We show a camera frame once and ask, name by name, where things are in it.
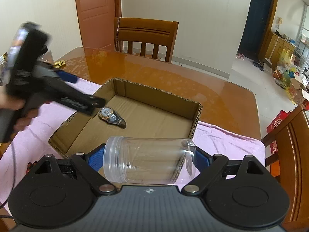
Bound person's left hand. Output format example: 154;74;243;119
0;93;39;132

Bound black cable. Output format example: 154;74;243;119
0;142;19;219

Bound brown wooden door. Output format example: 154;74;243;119
74;0;121;52

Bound open cardboard carton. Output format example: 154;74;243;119
288;74;309;105

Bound metal chain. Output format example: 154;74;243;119
115;17;121;52

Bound clear plastic jar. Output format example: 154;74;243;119
103;136;197;184

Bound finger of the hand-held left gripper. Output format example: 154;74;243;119
36;61;78;84
45;77;107;117

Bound wooden chair back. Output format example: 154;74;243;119
113;17;179;63

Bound cardboard box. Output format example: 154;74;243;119
48;77;203;160

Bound wooden chair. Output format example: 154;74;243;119
113;17;179;63
261;99;309;232

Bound correction tape dispenser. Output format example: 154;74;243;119
98;107;127;128

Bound pink cloth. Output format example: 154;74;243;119
0;76;266;207

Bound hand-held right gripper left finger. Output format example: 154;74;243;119
34;145;117;195

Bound dark slippers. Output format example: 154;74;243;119
252;60;265;72

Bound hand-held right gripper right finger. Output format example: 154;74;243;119
181;146;265;195

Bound yellow plastic bag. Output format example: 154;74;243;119
278;48;291;65

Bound red gift box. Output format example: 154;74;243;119
266;110;294;155

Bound dark entrance door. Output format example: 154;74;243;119
238;0;280;61

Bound wooden cabinet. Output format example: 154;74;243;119
266;31;296;66

